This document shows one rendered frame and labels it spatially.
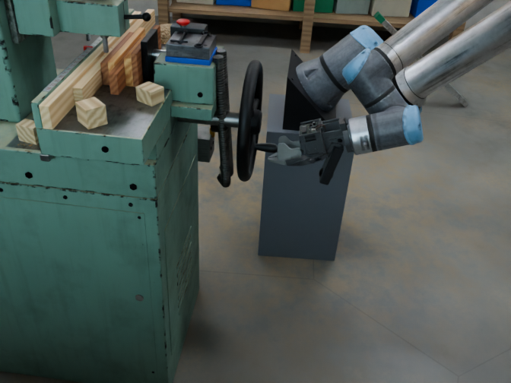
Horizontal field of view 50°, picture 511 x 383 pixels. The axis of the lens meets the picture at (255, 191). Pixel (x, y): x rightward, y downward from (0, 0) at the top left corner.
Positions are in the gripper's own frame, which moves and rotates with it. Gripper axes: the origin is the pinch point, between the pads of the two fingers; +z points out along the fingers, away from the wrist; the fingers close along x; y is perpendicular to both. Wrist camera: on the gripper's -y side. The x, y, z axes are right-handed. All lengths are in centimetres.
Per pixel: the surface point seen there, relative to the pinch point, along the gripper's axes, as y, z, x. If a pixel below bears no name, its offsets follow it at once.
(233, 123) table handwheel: 14.3, 5.7, 4.0
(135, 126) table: 28.3, 17.9, 26.2
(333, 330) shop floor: -74, 1, -8
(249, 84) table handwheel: 24.8, -2.5, 9.4
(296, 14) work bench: -40, 19, -273
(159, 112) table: 27.1, 15.5, 18.5
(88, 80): 36.5, 28.7, 16.0
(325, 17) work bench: -47, 0, -272
